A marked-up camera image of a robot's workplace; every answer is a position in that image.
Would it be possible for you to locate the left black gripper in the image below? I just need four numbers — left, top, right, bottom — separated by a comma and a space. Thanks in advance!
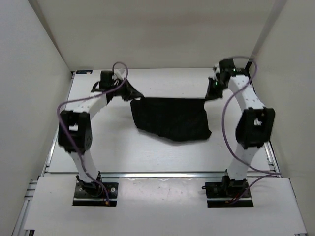
109, 77, 142, 102

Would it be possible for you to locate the black skirt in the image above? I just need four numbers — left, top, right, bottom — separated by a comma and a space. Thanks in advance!
130, 97, 212, 142

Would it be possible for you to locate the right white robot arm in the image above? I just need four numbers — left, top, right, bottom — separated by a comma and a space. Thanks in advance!
206, 63, 275, 197

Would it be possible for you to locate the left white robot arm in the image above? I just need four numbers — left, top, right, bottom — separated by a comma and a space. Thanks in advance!
58, 69, 143, 197

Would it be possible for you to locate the left blue corner label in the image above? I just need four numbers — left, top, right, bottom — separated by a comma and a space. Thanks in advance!
76, 70, 93, 74

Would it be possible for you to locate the white front cover panel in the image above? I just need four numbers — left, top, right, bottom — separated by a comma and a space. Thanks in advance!
25, 176, 306, 236

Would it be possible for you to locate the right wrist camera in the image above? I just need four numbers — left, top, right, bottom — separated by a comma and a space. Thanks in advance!
219, 58, 236, 74

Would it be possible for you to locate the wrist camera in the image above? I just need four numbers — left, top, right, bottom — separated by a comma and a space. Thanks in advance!
99, 70, 114, 90
219, 58, 236, 74

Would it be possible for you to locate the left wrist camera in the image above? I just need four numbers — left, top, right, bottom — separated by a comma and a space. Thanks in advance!
99, 70, 114, 90

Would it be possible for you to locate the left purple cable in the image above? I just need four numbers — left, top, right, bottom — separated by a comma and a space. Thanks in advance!
56, 61, 129, 206

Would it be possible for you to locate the purple cable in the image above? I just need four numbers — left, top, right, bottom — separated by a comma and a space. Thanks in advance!
221, 56, 283, 205
56, 61, 129, 206

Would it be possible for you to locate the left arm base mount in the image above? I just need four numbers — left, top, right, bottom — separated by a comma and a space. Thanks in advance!
72, 175, 119, 207

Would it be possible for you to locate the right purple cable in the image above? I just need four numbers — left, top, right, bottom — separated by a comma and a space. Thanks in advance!
221, 56, 283, 205

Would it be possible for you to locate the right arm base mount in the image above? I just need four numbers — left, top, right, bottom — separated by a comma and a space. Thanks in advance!
201, 179, 254, 208

